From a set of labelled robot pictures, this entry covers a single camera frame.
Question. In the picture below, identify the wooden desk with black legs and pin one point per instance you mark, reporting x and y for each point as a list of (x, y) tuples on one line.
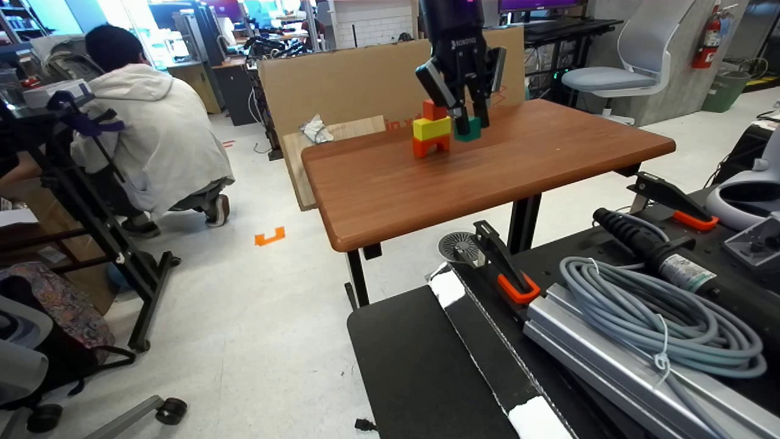
[(489, 166)]

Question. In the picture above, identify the orange arch block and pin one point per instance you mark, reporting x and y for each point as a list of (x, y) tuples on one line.
[(431, 144)]

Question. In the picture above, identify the green cube block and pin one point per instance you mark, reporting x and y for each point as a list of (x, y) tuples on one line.
[(470, 127)]

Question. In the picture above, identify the white paper scrap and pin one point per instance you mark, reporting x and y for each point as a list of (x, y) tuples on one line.
[(316, 129)]

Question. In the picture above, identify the black caster wheel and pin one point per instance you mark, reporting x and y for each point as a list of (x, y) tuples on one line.
[(171, 410)]

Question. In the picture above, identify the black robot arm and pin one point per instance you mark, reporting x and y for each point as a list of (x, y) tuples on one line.
[(453, 7)]

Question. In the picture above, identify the orange bracket on floor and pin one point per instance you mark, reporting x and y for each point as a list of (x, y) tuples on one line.
[(270, 238)]

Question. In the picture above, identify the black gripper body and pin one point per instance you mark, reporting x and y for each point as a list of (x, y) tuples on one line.
[(462, 52)]

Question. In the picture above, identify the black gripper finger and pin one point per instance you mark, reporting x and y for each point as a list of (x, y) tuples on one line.
[(454, 101), (481, 102)]

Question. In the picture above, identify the grey office chair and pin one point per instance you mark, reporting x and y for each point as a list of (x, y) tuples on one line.
[(629, 68)]

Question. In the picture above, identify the aluminium extrusion rail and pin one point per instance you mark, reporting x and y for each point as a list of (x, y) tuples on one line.
[(634, 368)]

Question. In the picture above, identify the person in white hoodie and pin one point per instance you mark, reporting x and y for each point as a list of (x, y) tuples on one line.
[(160, 129)]

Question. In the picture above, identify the red fire extinguisher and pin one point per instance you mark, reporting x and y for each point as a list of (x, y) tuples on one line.
[(710, 38)]

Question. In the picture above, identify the green bin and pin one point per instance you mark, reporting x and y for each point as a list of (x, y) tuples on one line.
[(724, 89)]

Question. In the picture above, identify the black foreground table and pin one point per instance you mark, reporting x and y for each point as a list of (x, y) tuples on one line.
[(454, 366)]

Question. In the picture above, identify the black metal stand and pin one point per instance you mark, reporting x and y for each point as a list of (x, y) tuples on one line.
[(82, 221)]

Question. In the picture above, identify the grey rolling chair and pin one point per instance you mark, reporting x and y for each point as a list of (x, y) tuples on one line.
[(38, 349)]

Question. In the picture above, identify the black clamp with orange grip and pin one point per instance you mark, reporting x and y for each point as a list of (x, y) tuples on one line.
[(671, 200), (504, 263)]

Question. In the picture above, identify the small orange block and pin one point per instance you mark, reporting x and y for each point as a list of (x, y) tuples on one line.
[(433, 110)]

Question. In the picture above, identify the white rounded machine base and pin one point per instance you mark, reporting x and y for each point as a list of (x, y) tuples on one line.
[(751, 184)]

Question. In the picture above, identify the yellow block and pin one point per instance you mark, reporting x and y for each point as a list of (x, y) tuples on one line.
[(431, 127)]

